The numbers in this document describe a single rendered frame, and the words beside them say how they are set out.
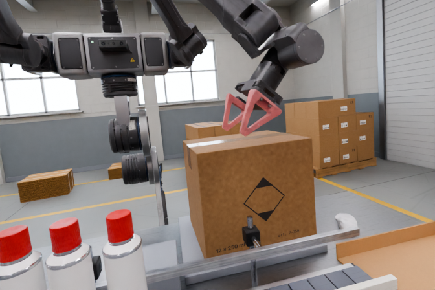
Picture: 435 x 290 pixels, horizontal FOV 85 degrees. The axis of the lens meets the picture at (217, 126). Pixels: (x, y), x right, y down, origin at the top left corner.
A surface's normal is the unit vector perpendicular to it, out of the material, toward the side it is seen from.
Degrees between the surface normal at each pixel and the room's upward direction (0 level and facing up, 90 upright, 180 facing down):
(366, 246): 90
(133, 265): 90
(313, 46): 91
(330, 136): 90
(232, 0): 75
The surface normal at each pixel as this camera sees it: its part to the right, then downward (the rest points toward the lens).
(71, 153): 0.28, 0.07
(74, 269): 0.72, 0.00
